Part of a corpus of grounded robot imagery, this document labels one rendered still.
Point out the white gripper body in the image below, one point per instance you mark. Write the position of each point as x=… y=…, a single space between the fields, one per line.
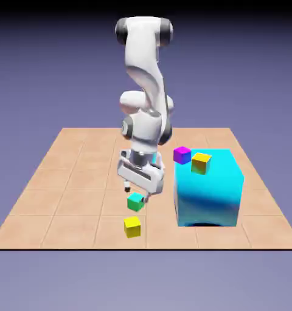
x=142 y=177

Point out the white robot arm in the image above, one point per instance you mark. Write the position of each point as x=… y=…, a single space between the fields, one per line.
x=142 y=73

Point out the small yellow cube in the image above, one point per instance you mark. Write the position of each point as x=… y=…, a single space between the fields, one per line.
x=132 y=227

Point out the small magenta cube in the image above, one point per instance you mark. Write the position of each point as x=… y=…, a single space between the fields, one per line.
x=182 y=155

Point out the small orange-yellow cube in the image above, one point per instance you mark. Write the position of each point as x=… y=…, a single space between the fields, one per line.
x=200 y=164

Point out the large cyan box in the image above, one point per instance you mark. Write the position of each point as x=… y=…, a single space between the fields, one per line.
x=209 y=192

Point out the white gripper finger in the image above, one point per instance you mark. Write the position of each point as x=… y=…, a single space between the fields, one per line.
x=147 y=196
x=127 y=186

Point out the small green cube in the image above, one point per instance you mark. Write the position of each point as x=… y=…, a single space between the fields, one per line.
x=135 y=202

